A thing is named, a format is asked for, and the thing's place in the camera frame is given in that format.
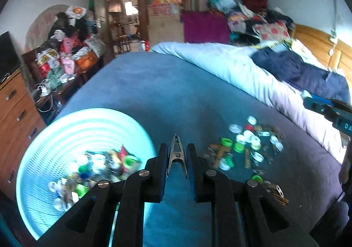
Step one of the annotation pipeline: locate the red patterned cushion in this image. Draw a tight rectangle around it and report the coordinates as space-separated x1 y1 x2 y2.
253 21 292 42

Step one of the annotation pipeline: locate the white power adapter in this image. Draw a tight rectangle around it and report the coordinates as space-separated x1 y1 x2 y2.
34 83 51 98

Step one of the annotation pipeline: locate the heap of bags and clothes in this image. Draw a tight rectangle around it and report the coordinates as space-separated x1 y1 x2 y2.
36 5 106 90

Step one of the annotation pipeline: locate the wooden chest of drawers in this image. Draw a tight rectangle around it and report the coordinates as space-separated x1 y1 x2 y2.
0 68 47 201

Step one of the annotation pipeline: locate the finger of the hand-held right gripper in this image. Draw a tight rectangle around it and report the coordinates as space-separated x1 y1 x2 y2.
301 91 352 136

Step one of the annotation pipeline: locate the stack of cardboard boxes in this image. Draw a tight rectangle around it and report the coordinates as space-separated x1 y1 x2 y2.
147 0 185 43

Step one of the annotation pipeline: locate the heap of colourful clothes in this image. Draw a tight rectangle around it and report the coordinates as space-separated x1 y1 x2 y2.
207 0 296 46

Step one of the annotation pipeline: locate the dark wooden table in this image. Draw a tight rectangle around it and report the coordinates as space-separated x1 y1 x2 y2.
22 52 104 124

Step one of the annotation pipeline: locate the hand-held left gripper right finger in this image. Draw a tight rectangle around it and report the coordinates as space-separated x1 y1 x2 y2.
186 143 321 247

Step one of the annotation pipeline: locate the black television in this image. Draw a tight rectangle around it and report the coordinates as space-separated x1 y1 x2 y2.
0 31 22 83

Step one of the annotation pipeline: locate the wicker chair back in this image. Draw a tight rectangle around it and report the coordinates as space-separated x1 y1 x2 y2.
25 5 72 52

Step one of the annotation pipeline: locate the cyan perforated plastic basket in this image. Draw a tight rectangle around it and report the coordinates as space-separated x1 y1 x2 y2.
15 108 158 240

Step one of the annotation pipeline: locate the white wall cable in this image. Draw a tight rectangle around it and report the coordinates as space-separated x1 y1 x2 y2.
328 0 340 56

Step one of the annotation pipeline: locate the white duvet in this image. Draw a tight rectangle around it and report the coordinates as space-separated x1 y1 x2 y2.
151 42 347 165

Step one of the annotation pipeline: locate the navy blue cloth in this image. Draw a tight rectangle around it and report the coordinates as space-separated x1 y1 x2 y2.
250 49 351 104

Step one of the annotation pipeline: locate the magenta cloth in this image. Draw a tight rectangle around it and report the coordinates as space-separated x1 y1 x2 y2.
180 10 231 44

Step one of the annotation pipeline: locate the wooden headboard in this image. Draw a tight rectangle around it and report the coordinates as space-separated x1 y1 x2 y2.
291 24 352 77

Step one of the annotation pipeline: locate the pile of bottle caps and clips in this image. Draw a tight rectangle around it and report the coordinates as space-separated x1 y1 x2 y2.
203 115 290 206
47 145 144 212

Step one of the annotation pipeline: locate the person's dark clothing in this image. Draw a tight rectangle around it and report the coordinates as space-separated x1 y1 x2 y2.
309 137 352 247

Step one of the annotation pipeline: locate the metal clip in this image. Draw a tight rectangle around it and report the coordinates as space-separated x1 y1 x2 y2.
166 134 190 180

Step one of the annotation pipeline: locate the white pillow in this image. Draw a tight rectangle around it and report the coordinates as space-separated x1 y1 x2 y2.
291 40 334 71

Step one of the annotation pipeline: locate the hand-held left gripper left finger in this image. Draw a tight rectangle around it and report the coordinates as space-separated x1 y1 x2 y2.
36 142 169 247

